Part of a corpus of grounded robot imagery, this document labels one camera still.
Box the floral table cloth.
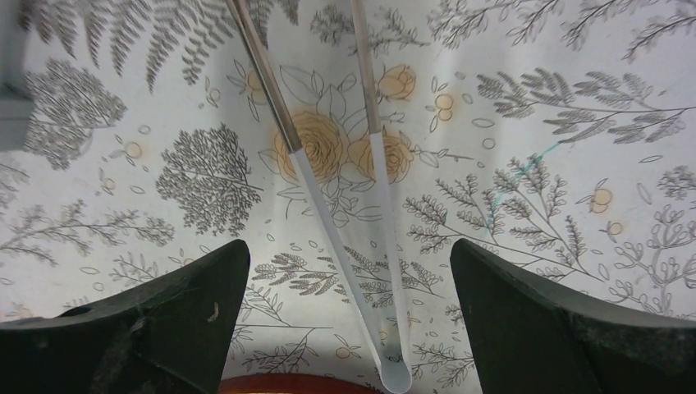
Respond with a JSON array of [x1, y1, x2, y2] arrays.
[[1, 1, 695, 393]]

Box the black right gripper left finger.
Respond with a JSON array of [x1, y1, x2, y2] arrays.
[[1, 240, 250, 393]]

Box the metal tongs with clear tips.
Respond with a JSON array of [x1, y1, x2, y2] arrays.
[[227, 1, 412, 393]]

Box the round red plate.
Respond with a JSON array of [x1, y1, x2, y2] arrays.
[[217, 373, 380, 394]]

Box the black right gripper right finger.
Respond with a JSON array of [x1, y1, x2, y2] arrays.
[[450, 239, 695, 393]]

